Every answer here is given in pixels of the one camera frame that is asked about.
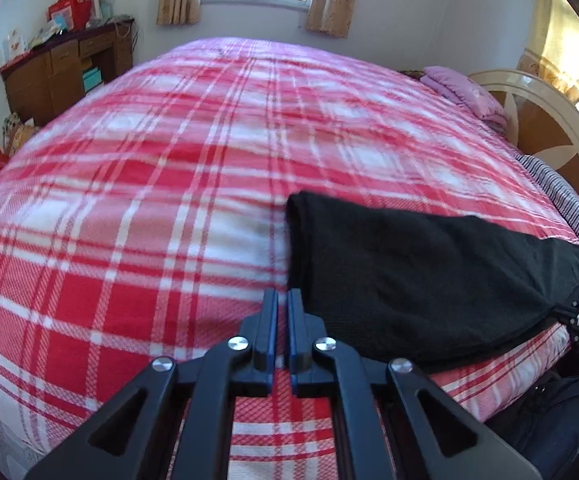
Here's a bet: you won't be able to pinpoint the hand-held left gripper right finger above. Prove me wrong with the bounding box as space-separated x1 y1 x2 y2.
287 288 543 480

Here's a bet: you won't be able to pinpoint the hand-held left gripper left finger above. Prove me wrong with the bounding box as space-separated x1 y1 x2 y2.
23 288 279 480

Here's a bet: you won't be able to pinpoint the black pants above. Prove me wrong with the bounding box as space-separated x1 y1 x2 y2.
286 190 579 375

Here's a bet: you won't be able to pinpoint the striped pillow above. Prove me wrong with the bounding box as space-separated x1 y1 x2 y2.
514 154 579 253

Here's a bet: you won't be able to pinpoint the red plaid blanket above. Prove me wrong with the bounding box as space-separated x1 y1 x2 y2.
0 36 579 480

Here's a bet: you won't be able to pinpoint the cream wooden headboard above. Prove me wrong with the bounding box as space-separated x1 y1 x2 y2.
467 69 579 221

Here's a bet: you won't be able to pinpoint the folded pink quilt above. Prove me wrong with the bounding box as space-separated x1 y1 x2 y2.
421 65 510 128

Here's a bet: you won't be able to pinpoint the yellow curtain beside headboard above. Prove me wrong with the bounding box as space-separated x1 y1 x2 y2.
517 0 579 106

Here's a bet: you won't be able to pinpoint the teal box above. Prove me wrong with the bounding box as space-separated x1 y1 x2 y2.
82 67 104 93

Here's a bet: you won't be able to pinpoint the patterned shopping bag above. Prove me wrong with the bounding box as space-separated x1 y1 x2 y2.
2 112 38 158

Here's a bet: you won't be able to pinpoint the brown wooden desk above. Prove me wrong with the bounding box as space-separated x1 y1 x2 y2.
0 19 136 128

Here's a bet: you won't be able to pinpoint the white paper bag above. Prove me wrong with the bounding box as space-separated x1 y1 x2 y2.
88 0 115 23

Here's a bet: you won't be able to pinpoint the red gift bag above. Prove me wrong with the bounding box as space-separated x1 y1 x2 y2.
48 0 92 31

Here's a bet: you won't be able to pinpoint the white greeting card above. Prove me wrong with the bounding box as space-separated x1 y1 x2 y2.
3 30 29 63

